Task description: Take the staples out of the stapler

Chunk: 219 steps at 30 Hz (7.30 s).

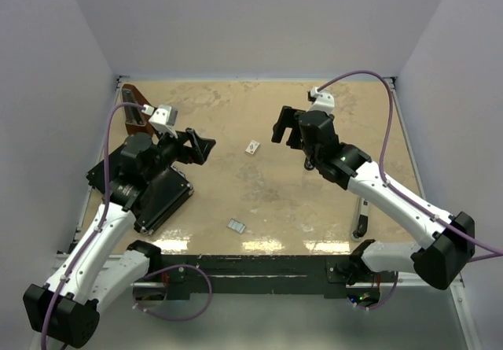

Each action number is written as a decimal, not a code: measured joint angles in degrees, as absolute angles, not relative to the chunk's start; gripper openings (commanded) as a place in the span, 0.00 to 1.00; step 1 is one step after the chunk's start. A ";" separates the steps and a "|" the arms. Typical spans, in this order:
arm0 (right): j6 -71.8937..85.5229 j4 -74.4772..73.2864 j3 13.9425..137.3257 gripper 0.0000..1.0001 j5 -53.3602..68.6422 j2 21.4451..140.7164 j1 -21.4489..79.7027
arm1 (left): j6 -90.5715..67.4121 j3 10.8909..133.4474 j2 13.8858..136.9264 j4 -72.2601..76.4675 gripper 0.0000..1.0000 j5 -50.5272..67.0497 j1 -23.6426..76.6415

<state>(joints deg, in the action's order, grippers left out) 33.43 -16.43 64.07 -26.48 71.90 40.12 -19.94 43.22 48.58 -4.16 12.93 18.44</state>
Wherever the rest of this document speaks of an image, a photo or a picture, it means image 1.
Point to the white staple box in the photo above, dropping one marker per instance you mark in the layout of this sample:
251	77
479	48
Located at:
252	147

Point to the brown wooden metronome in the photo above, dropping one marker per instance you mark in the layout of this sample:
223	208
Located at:
135	120

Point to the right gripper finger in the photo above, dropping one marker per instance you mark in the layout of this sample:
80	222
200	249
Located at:
284	121
295	139

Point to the large staple strip block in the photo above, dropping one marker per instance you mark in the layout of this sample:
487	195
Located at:
237	226

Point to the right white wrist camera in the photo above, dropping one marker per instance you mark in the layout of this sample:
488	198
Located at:
320	100

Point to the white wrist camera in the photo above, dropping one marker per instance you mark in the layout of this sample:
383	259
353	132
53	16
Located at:
320	100
162	118

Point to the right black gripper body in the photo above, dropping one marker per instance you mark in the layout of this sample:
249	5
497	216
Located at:
296	115

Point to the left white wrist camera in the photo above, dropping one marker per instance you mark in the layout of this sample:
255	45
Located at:
162	118

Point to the grey deli stapler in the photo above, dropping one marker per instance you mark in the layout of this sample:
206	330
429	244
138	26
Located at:
360	220

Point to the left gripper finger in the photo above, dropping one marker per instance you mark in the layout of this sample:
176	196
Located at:
199	148
186	159

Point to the black carrying case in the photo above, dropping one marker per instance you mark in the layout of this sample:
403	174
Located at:
140	182

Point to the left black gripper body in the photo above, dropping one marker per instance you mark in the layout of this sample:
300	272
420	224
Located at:
169	148

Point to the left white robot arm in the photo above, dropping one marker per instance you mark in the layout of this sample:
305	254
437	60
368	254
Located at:
68	305

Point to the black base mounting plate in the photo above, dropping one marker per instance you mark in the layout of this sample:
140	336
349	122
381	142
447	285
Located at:
180	276

